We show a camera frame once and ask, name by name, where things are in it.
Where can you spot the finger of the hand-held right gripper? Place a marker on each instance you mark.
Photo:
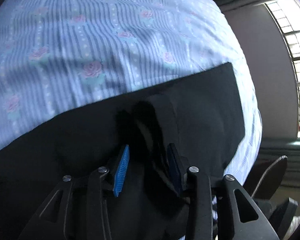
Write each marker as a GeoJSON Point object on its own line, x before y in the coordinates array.
{"type": "Point", "coordinates": [282, 212]}

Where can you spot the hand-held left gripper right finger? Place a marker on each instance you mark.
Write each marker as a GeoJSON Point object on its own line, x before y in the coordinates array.
{"type": "Point", "coordinates": [173, 171]}

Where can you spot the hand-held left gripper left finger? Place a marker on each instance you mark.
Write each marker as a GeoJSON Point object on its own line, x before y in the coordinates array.
{"type": "Point", "coordinates": [121, 171]}

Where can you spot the dark navy pants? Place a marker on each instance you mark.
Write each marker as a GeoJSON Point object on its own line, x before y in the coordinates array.
{"type": "Point", "coordinates": [202, 105]}

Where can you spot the dark wicker basket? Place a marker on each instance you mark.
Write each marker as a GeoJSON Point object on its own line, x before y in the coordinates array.
{"type": "Point", "coordinates": [262, 177]}

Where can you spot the blue floral striped bed sheet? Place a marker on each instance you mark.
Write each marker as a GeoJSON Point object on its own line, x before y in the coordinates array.
{"type": "Point", "coordinates": [90, 30]}

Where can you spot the window with metal bars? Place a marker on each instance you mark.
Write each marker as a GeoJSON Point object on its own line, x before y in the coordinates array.
{"type": "Point", "coordinates": [296, 62]}

